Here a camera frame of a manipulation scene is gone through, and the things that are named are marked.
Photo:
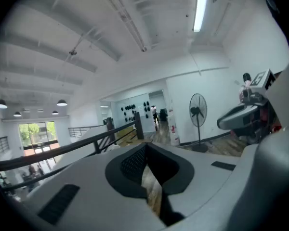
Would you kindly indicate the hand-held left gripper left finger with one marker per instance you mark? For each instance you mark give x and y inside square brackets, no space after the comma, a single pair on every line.
[91,189]

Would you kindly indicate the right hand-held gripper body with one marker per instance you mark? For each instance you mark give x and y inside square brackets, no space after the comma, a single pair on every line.
[260,79]

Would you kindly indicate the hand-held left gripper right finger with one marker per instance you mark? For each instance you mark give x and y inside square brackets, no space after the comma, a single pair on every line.
[207,177]

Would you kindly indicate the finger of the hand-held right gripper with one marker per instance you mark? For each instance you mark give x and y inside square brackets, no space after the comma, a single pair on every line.
[236,117]

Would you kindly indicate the black standing floor fan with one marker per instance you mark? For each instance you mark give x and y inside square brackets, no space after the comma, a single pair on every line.
[195,110]

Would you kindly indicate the thin metal balcony railing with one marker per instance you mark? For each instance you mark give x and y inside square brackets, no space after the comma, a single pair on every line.
[82,128]
[0,148]

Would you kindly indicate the dark metal stair railing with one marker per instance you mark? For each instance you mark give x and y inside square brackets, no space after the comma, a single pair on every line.
[26,157]

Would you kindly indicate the large glass window door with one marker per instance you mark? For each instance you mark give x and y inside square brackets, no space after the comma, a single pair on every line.
[33,131]

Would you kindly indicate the group of black pendant lamps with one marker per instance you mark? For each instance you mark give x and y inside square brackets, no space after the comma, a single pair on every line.
[61,102]

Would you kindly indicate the white ceiling tube light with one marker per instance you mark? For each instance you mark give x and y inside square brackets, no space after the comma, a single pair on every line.
[200,8]

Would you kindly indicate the hanging ceiling spotlight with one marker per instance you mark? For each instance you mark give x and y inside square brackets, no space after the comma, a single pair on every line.
[73,52]

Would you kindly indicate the slim dark wooden newel post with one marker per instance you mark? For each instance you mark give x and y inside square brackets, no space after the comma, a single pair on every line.
[110,129]

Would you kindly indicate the thick dark wooden newel post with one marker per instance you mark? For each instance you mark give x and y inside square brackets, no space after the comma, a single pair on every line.
[139,126]

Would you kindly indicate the group of black wall-hung caps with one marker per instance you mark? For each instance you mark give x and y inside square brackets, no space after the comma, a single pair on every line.
[128,107]

